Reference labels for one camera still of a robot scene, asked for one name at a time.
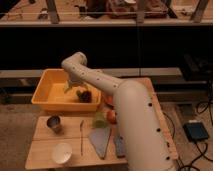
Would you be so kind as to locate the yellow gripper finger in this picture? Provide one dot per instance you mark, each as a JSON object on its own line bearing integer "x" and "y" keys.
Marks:
{"x": 67, "y": 87}

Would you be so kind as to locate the green pepper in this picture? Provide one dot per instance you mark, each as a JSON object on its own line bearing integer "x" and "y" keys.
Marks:
{"x": 79, "y": 94}

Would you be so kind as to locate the blue sponge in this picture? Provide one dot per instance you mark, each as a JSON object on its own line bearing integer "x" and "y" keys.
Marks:
{"x": 119, "y": 146}

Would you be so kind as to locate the green plastic cup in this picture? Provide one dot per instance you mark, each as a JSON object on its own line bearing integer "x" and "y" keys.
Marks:
{"x": 99, "y": 120}

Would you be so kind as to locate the thin metal utensil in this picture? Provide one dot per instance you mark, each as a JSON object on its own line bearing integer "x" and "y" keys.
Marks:
{"x": 81, "y": 137}

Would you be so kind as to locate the yellow plastic tub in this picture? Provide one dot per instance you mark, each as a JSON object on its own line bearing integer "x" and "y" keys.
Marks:
{"x": 50, "y": 95}

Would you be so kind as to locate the grey triangular cloth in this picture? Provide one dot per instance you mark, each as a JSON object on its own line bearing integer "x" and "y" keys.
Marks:
{"x": 99, "y": 138}

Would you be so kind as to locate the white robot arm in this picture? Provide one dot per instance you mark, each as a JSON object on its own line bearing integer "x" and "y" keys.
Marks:
{"x": 145, "y": 146}

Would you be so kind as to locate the metal cup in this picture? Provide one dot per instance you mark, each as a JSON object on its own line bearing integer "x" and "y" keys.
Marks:
{"x": 54, "y": 123}

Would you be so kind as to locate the black foot pedal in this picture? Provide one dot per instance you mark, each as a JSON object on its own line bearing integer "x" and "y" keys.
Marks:
{"x": 195, "y": 131}

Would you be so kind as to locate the wooden shelf rail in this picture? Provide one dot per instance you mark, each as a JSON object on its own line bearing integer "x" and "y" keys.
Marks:
{"x": 108, "y": 23}

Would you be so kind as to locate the orange round fruit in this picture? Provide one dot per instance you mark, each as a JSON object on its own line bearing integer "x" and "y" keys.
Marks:
{"x": 111, "y": 116}

